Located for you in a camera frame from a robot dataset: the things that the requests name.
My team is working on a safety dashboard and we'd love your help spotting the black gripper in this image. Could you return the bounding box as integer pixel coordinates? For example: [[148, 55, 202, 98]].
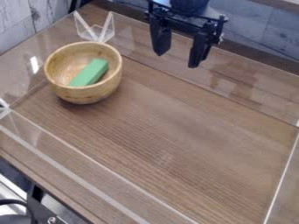
[[147, 0, 230, 68]]

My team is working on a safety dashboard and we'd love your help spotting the green rectangular block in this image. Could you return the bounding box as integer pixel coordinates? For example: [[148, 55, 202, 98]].
[[70, 59, 108, 87]]

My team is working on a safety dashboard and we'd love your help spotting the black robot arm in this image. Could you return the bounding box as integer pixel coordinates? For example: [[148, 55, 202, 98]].
[[144, 0, 230, 68]]

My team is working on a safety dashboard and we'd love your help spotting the wooden bowl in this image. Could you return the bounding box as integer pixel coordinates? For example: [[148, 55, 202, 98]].
[[44, 42, 123, 104]]

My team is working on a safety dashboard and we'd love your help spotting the clear acrylic corner bracket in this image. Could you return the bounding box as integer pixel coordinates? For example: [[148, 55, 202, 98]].
[[74, 10, 115, 43]]

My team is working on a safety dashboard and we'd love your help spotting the black table leg frame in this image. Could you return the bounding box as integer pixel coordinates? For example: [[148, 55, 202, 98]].
[[27, 185, 68, 224]]

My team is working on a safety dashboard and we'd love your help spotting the black cable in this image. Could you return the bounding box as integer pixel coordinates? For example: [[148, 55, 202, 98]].
[[0, 199, 29, 208]]

